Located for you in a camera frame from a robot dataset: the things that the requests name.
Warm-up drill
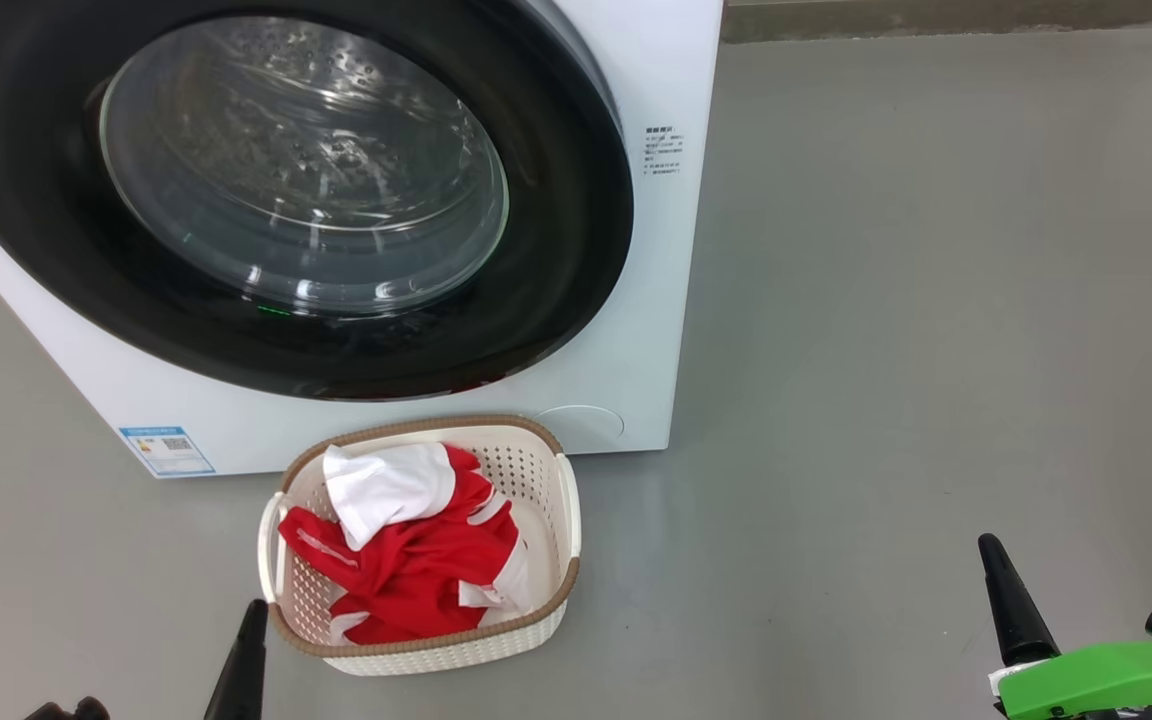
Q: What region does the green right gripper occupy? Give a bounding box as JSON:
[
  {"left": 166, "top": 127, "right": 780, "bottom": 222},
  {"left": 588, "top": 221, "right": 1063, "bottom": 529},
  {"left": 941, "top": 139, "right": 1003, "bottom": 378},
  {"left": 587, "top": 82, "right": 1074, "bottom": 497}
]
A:
[{"left": 978, "top": 533, "right": 1152, "bottom": 720}]

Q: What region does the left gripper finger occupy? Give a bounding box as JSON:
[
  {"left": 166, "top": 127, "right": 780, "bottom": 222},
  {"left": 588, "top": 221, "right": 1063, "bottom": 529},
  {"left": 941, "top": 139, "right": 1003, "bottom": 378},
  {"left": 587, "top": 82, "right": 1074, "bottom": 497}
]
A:
[{"left": 203, "top": 599, "right": 269, "bottom": 720}]

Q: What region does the red and white garment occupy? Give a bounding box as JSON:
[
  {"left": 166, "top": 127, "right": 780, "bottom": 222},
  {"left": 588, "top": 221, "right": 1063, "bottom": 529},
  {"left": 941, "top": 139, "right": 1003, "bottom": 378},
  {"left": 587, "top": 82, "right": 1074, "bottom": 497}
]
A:
[{"left": 278, "top": 442, "right": 534, "bottom": 646}]

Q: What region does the black round glass washer door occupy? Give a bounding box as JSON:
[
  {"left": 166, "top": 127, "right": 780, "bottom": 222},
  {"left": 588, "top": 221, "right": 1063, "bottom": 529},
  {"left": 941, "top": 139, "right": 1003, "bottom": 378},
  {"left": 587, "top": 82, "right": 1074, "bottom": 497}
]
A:
[{"left": 0, "top": 0, "right": 634, "bottom": 401}]

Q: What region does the cream perforated laundry basket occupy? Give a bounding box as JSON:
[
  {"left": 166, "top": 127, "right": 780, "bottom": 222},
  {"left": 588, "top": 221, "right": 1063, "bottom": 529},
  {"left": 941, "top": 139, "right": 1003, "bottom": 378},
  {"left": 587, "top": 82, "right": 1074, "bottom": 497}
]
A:
[{"left": 258, "top": 415, "right": 582, "bottom": 677}]

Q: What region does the white front-load washing machine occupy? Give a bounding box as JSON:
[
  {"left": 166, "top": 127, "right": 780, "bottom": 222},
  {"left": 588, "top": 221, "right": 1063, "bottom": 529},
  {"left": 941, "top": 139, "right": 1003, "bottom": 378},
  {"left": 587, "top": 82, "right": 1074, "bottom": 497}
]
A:
[{"left": 0, "top": 0, "right": 725, "bottom": 479}]

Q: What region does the blue energy label sticker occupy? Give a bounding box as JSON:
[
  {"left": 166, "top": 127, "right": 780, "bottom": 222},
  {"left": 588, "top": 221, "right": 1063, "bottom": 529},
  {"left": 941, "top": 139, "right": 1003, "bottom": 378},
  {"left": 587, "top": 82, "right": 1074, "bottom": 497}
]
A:
[{"left": 119, "top": 427, "right": 216, "bottom": 478}]

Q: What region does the round filter cover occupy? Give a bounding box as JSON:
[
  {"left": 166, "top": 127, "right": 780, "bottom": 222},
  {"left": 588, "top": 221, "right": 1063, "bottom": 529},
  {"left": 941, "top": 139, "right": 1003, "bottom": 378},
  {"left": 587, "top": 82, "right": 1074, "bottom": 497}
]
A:
[{"left": 533, "top": 405, "right": 625, "bottom": 454}]

